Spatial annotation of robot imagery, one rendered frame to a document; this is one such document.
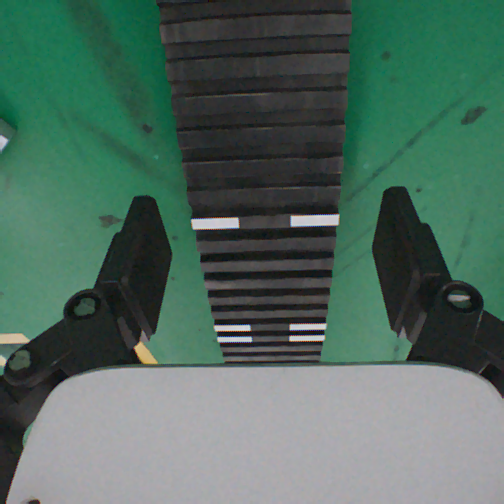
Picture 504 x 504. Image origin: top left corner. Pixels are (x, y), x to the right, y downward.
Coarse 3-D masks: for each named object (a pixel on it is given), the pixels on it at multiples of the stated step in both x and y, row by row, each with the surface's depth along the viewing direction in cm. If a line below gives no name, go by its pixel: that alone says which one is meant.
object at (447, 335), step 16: (448, 288) 10; (464, 288) 10; (432, 304) 9; (448, 304) 9; (464, 304) 9; (480, 304) 9; (432, 320) 9; (448, 320) 9; (464, 320) 9; (432, 336) 9; (448, 336) 9; (464, 336) 9; (416, 352) 8; (432, 352) 8; (448, 352) 8; (464, 352) 8; (464, 368) 8
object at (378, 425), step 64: (64, 384) 8; (128, 384) 8; (192, 384) 8; (256, 384) 7; (320, 384) 7; (384, 384) 7; (448, 384) 7; (64, 448) 7; (128, 448) 7; (192, 448) 6; (256, 448) 6; (320, 448) 6; (384, 448) 6; (448, 448) 6
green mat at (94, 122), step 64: (0, 0) 11; (64, 0) 11; (128, 0) 11; (384, 0) 11; (448, 0) 11; (0, 64) 12; (64, 64) 12; (128, 64) 12; (384, 64) 12; (448, 64) 12; (64, 128) 14; (128, 128) 14; (384, 128) 14; (448, 128) 14; (0, 192) 16; (64, 192) 16; (128, 192) 16; (448, 192) 16; (0, 256) 19; (64, 256) 19; (192, 256) 19; (448, 256) 19; (0, 320) 24; (192, 320) 23; (384, 320) 23
